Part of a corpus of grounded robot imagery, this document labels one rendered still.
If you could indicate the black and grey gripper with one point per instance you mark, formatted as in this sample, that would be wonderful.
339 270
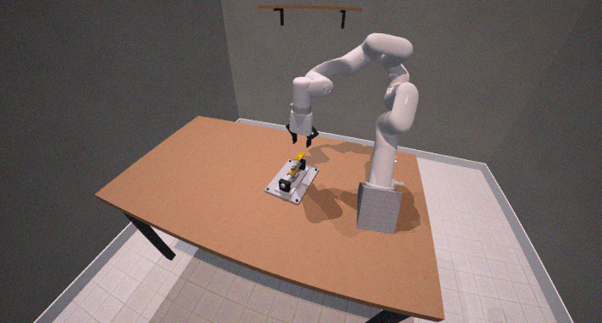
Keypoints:
302 124

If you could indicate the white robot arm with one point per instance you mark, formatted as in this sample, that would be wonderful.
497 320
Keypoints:
395 51

